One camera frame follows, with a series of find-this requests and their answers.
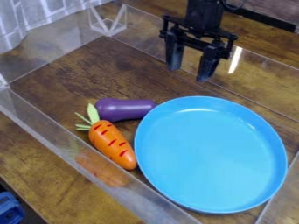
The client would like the white patterned curtain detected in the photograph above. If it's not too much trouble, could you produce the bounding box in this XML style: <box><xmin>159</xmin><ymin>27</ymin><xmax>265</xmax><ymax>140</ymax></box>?
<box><xmin>0</xmin><ymin>0</ymin><xmax>112</xmax><ymax>54</ymax></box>

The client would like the blue object at corner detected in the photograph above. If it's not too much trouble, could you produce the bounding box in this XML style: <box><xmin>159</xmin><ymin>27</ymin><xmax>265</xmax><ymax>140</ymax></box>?
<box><xmin>0</xmin><ymin>192</ymin><xmax>24</xmax><ymax>224</ymax></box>

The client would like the purple toy eggplant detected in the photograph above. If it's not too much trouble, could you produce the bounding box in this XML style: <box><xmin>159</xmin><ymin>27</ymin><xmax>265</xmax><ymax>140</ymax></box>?
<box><xmin>95</xmin><ymin>98</ymin><xmax>156</xmax><ymax>123</ymax></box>

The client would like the clear acrylic enclosure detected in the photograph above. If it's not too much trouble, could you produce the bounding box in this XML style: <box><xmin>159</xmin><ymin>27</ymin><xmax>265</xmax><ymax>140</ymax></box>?
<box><xmin>0</xmin><ymin>0</ymin><xmax>299</xmax><ymax>224</ymax></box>

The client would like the blue plastic plate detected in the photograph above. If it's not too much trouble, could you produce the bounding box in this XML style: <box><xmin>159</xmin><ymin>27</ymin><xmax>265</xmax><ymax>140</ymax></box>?
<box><xmin>135</xmin><ymin>96</ymin><xmax>287</xmax><ymax>214</ymax></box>

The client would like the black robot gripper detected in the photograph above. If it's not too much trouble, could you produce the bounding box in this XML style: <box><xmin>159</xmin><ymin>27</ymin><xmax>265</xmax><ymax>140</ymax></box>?
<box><xmin>159</xmin><ymin>0</ymin><xmax>238</xmax><ymax>81</ymax></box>

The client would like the orange toy carrot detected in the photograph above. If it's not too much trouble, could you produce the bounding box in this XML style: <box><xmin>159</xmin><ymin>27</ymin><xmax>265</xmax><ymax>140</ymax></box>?
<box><xmin>75</xmin><ymin>103</ymin><xmax>136</xmax><ymax>170</ymax></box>

